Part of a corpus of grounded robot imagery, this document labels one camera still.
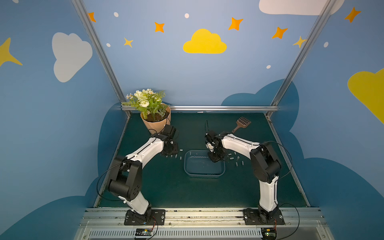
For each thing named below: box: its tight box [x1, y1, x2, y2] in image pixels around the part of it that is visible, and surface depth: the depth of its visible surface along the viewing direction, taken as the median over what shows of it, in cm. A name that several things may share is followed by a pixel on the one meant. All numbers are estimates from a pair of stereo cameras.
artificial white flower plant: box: [121, 88, 169, 120], surface depth 87 cm
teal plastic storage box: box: [184, 149, 226, 178], surface depth 94 cm
